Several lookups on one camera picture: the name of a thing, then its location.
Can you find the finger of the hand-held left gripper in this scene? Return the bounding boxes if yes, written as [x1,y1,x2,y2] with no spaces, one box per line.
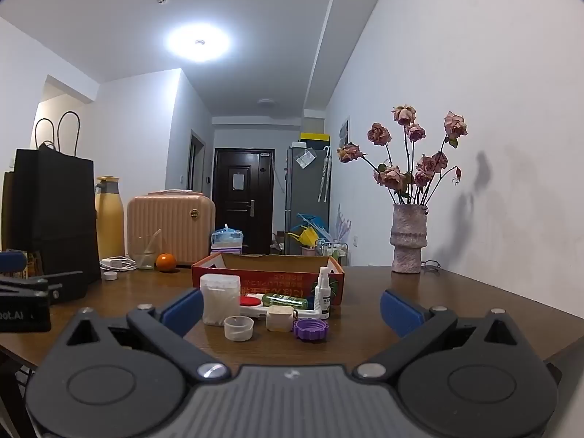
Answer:
[0,270,87,306]
[0,250,26,278]

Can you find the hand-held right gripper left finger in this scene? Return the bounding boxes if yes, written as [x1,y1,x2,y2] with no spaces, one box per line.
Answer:
[58,288,231,381]

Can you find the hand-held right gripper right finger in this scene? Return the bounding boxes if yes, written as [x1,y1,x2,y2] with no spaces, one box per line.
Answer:
[356,289,530,380]

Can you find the white cotton swab container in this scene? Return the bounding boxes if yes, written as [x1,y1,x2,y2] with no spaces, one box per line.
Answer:
[200,274,242,327]

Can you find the small clear plastic cup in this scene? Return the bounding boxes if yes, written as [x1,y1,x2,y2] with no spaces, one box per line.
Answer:
[223,316,255,342]

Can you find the small beige box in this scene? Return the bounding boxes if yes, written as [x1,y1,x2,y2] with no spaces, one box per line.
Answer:
[266,306,295,333]

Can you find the orange cardboard box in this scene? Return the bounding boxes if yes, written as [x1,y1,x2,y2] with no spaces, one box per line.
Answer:
[192,254,345,306]

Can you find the orange snack pack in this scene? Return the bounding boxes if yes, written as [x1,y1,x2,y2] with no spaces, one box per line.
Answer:
[25,251,44,279]

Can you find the clear drinking glass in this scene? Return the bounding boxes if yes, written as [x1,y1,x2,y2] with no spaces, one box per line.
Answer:
[135,229,162,271]

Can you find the black paper bag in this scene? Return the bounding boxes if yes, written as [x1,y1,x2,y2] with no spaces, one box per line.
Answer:
[9,112,102,304]

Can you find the white case with red pad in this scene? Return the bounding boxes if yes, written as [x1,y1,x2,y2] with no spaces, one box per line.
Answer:
[239,293,320,322]

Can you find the pink ceramic vase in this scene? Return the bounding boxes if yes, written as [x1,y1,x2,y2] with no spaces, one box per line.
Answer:
[389,204,430,274]

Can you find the white spray bottle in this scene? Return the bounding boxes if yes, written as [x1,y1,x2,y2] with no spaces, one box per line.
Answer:
[314,267,332,320]

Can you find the yellow thermos jug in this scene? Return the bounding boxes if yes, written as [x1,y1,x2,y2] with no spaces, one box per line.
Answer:
[94,176,125,261]

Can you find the stack of tissue packs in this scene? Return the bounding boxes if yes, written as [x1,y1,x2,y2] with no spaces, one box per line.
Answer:
[210,224,245,255]

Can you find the pink ribbed suitcase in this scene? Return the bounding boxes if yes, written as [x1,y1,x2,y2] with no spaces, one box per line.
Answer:
[127,189,216,266]

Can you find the purple ribbed lid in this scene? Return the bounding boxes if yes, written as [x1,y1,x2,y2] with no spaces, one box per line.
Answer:
[294,319,330,341]

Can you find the rack with bottles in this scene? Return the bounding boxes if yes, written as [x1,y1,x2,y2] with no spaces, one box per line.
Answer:
[319,239,350,265]

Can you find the green bottle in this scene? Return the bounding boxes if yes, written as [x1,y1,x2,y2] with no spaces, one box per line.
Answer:
[261,293,309,310]

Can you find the purple bouquet wrap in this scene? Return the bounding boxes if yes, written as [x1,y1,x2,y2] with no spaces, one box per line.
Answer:
[333,205,353,242]

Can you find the dark entrance door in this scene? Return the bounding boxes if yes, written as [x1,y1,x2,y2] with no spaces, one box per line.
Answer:
[214,148,276,255]

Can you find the yellow watering can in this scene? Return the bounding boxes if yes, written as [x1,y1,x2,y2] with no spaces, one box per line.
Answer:
[287,226,320,248]

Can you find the blue plastic item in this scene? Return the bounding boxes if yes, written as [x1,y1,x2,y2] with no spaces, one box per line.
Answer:
[296,213,329,238]

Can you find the dried pink roses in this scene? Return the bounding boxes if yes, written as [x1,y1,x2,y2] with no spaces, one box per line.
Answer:
[338,105,468,206]

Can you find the grey side door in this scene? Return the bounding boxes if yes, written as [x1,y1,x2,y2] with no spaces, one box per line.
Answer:
[189,130,206,192]

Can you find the grey refrigerator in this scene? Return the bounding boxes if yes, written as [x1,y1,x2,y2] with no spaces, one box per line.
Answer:
[284,146,330,255]

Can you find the white folded umbrella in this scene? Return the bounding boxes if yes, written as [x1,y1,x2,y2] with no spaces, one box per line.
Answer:
[318,146,331,204]

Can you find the round ceiling light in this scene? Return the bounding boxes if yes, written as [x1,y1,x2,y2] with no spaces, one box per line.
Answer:
[165,23,231,62]

